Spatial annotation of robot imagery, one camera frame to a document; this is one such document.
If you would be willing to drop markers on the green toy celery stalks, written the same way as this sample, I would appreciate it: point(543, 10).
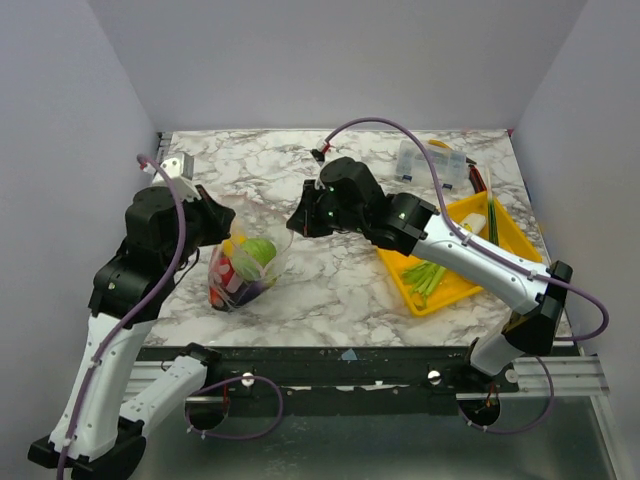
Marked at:
point(422, 279)

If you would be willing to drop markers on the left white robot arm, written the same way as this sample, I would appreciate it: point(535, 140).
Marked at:
point(100, 435)

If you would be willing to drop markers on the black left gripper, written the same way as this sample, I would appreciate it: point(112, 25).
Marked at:
point(221, 217)

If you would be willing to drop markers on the black mounting base bar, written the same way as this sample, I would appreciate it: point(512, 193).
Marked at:
point(346, 381)

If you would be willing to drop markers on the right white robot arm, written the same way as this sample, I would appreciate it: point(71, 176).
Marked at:
point(535, 292)

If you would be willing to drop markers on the red black pliers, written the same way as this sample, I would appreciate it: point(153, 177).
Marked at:
point(476, 179)

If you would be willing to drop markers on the purple toy eggplant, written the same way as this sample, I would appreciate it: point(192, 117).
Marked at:
point(251, 290)

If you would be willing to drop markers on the clear plastic organizer box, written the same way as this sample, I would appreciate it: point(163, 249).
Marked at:
point(412, 166)

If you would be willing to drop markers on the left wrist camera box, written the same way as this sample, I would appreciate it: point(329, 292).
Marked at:
point(179, 165)

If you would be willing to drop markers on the yellow handled tool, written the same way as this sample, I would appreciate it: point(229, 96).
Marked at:
point(438, 144)

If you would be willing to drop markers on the red toy tomato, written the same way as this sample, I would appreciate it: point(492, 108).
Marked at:
point(221, 271)

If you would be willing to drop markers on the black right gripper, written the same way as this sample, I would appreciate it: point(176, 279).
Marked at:
point(304, 212)

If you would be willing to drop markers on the clear zip top bag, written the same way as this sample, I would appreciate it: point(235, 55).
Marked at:
point(254, 219)

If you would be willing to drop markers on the green toy cabbage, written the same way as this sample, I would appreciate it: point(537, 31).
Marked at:
point(252, 256)

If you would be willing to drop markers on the yellow plastic tray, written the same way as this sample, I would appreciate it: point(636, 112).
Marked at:
point(453, 287)

